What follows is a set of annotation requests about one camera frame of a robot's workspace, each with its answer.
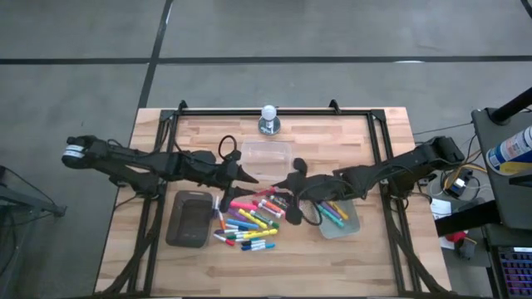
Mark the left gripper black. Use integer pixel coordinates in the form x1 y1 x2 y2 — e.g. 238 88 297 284
215 150 259 213

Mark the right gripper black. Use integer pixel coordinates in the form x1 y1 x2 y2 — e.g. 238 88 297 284
272 158 329 226

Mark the pink highlighter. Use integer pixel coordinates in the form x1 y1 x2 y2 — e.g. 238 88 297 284
229 200 259 211

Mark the purple highlighter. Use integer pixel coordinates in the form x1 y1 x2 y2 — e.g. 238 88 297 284
226 207 250 223
323 201 342 220

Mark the yellow highlighter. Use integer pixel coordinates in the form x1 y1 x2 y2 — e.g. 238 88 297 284
330 201 350 221
242 228 278 241
238 208 268 230

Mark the blue highlighter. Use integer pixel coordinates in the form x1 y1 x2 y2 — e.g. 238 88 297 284
226 218 261 231

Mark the teal highlighter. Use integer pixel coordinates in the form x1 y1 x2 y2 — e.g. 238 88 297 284
315 203 346 228

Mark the red capped white marker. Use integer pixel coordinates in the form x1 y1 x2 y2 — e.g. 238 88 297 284
213 233 236 247

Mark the clear plastic bin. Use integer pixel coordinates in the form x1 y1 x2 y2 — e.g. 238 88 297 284
239 140 293 184

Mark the dark grey plastic bin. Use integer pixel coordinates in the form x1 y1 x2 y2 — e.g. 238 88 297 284
165 189 215 249

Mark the white paper sheet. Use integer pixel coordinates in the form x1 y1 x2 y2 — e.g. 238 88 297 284
430 198 452 221

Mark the blue white power adapter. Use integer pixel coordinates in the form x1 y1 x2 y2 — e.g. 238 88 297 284
451 176 469 196

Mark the red tool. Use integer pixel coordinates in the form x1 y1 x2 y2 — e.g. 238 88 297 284
445 231 469 246

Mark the grey metal stand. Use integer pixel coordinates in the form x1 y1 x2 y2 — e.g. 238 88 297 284
0 164 67 299

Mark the black side cart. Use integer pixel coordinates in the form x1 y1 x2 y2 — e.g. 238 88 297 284
471 106 532 232

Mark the blue white wipes canister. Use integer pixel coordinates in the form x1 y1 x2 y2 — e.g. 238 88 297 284
485 125 532 175

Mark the black cart pole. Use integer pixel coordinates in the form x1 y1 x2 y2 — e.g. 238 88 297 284
489 86 532 125

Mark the backlit keyboard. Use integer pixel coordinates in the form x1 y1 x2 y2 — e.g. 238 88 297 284
496 245 532 298

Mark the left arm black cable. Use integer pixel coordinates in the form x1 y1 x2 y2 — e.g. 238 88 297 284
219 135 239 161

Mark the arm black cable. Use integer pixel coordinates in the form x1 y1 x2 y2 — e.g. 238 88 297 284
297 198 324 228
219 135 239 161

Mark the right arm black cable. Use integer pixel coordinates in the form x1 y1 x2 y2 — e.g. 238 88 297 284
297 198 324 228

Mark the black floor cable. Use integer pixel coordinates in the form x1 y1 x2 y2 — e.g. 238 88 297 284
413 120 475 136

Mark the yellow cable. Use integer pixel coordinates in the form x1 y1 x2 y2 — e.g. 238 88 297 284
442 163 487 190

